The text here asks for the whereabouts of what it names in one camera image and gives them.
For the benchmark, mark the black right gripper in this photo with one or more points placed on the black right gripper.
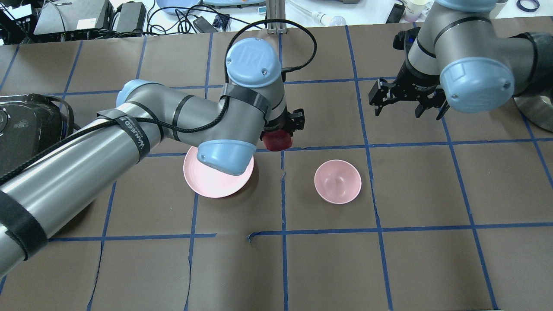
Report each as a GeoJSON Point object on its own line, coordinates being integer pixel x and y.
{"type": "Point", "coordinates": [411, 84]}

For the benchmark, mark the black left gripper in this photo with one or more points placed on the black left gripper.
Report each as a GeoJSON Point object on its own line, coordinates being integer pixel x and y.
{"type": "Point", "coordinates": [296, 119]}

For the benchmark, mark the red apple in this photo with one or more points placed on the red apple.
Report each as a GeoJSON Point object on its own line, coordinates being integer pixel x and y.
{"type": "Point", "coordinates": [276, 141]}

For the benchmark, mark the pink bowl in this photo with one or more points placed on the pink bowl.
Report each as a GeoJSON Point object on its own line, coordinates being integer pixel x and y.
{"type": "Point", "coordinates": [337, 181]}

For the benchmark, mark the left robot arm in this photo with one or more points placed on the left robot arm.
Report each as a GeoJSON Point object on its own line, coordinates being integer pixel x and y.
{"type": "Point", "coordinates": [44, 193]}

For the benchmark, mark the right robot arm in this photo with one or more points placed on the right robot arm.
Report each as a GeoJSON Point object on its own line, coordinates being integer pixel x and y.
{"type": "Point", "coordinates": [456, 60]}

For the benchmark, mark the pink plate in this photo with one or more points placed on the pink plate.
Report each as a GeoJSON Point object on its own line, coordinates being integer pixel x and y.
{"type": "Point", "coordinates": [208, 182]}

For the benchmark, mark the blue plate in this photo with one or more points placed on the blue plate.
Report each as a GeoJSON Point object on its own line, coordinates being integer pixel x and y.
{"type": "Point", "coordinates": [170, 6]}

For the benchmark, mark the light bulb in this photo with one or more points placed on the light bulb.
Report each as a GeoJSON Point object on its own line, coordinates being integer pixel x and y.
{"type": "Point", "coordinates": [327, 20]}

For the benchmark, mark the black rice cooker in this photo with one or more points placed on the black rice cooker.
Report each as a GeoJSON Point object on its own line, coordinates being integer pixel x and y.
{"type": "Point", "coordinates": [31, 123]}

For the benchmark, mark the aluminium frame post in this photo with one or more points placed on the aluminium frame post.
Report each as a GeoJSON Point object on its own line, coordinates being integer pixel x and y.
{"type": "Point", "coordinates": [275, 9]}

